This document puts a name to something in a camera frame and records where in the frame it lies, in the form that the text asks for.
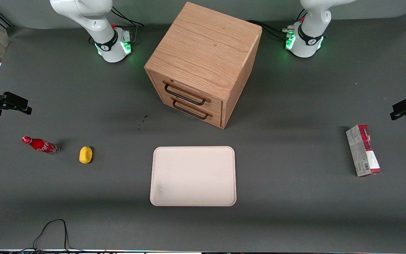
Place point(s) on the beige rectangular tray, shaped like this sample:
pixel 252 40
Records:
pixel 193 176

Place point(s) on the red and grey carton box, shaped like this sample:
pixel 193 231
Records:
pixel 363 150

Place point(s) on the red coke bottle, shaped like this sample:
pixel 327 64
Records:
pixel 41 144

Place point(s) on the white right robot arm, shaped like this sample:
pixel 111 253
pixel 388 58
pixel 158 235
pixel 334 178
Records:
pixel 97 21

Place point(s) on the yellow lemon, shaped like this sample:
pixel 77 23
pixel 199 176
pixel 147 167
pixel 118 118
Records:
pixel 85 155

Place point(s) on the wooden two-drawer cabinet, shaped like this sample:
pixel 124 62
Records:
pixel 203 49

